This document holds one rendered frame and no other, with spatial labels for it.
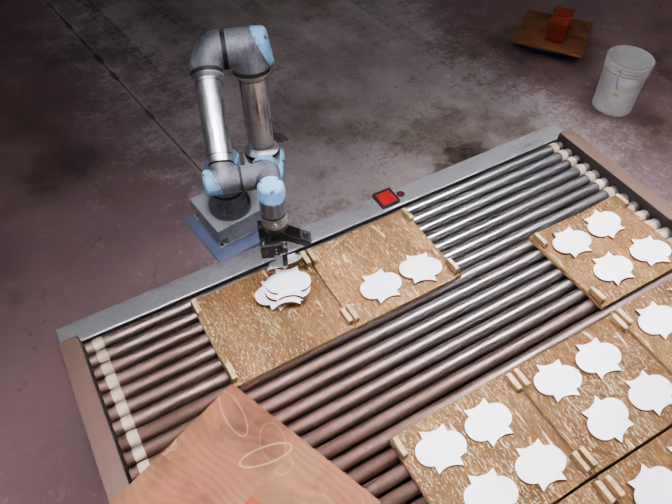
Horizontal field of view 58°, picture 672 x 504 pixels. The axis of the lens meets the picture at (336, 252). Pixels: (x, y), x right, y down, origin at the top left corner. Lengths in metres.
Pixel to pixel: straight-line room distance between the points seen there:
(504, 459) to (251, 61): 1.32
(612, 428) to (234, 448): 1.02
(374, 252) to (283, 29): 3.27
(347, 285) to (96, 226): 2.02
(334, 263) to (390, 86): 2.58
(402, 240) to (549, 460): 0.85
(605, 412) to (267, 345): 0.99
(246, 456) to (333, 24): 4.06
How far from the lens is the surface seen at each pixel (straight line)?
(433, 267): 2.07
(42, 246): 3.72
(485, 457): 1.77
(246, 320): 1.95
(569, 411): 1.89
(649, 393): 2.00
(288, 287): 1.94
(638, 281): 2.25
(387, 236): 2.15
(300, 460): 1.61
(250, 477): 1.61
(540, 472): 1.78
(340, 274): 2.03
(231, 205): 2.15
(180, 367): 1.92
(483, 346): 1.95
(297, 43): 4.95
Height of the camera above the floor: 2.54
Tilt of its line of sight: 50 degrees down
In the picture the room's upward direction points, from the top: straight up
